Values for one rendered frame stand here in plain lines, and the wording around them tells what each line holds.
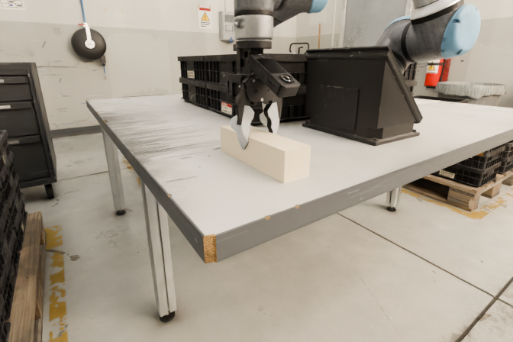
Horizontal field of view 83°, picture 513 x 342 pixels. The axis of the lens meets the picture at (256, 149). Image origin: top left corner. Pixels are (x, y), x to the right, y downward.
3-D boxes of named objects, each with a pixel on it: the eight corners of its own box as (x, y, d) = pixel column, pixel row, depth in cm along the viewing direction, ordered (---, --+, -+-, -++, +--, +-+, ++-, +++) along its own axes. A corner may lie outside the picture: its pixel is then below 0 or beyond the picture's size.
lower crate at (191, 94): (264, 104, 141) (264, 80, 138) (206, 110, 127) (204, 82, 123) (228, 97, 174) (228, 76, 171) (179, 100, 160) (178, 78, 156)
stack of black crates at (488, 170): (498, 179, 195) (515, 113, 182) (479, 189, 179) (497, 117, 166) (436, 162, 227) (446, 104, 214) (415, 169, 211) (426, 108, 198)
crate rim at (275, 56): (324, 61, 102) (324, 54, 102) (251, 61, 88) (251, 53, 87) (264, 61, 135) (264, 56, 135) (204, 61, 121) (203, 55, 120)
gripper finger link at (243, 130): (233, 144, 64) (242, 103, 62) (247, 150, 59) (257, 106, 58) (221, 143, 62) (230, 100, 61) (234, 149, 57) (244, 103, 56)
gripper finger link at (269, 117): (269, 134, 69) (259, 97, 65) (285, 140, 64) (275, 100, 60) (258, 140, 67) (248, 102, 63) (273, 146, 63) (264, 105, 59)
